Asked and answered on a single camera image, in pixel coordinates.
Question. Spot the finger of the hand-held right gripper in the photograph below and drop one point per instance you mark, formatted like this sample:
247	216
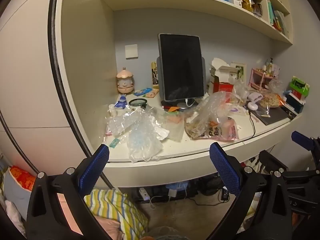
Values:
302	140
271	161

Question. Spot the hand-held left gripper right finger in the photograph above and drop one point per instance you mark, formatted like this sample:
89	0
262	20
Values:
223	167

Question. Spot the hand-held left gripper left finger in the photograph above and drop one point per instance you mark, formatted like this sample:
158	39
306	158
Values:
96	165

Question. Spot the pink snack bag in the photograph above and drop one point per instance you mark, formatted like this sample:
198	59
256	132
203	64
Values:
225	131

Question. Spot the clear bubble plastic bag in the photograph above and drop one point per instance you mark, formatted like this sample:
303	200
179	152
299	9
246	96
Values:
142	147

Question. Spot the clear bag with orange contents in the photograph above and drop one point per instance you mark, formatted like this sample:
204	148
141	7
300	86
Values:
175	127

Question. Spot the large clear plastic bag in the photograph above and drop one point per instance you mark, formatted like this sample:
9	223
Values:
210	105

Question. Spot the white plastic bag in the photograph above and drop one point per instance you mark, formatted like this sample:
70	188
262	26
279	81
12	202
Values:
165	233

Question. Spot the small green packet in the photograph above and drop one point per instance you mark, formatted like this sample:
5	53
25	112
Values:
115	142

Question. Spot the black laptop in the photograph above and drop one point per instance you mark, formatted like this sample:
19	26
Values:
275	116

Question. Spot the dark blue box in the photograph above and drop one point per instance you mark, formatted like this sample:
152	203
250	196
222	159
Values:
295	102

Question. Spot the striped bed sheet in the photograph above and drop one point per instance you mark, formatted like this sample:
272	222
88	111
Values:
117	207

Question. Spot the blue power strip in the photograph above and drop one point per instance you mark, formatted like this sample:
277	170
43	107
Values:
178	186

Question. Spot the white desk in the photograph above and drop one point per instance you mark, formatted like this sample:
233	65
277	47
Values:
175	170

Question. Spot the clear bag of snacks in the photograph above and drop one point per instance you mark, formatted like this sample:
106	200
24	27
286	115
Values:
271	101

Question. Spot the green box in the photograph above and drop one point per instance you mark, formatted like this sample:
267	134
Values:
300	86

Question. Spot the white adapter with light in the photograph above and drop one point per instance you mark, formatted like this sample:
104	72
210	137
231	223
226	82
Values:
144	194

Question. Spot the small white cup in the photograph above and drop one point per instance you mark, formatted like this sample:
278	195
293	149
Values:
112	110

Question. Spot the white charger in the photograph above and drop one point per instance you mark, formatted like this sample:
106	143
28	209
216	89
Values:
172	193

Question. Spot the pale purple cloth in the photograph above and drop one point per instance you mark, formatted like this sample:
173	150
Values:
253	97

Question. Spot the small blue white bottle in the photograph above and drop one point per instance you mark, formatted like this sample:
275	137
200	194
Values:
121	103

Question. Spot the red orange cushion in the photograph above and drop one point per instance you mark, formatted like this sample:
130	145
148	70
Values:
22	177

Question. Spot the pink desk rack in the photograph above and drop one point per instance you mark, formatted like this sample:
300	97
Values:
257	80

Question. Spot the black magnifying glass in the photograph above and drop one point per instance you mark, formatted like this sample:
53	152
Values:
138	102

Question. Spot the orange packet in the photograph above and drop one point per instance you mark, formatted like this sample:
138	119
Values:
172	109

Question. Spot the small clear plastic bag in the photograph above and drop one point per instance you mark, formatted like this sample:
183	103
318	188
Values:
240	90

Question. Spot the red and white cardboard box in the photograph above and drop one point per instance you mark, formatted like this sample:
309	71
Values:
223	86

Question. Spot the blue packet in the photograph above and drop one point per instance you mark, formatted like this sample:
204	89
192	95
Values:
142	91

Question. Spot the pink carousel music box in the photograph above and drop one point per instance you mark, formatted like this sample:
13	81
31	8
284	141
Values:
124	81

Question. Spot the peach printed card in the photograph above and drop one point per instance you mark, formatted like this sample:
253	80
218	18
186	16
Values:
152	94

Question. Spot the photo strip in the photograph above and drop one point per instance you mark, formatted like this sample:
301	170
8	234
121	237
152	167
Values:
155	76

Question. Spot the white wardrobe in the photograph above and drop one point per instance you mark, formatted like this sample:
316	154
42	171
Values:
30	80

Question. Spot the black tablet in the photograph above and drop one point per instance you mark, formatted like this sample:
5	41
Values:
181	65

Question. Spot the row of books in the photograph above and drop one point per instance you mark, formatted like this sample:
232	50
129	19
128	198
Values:
278	20

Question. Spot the gold packet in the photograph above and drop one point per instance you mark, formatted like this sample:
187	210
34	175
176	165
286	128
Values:
246	2

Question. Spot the white photo frame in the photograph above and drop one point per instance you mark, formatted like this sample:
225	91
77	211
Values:
240	73

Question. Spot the white wall switch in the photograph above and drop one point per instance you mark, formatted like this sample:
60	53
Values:
131	51

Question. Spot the white wall shelf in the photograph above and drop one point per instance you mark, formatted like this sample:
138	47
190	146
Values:
175	2

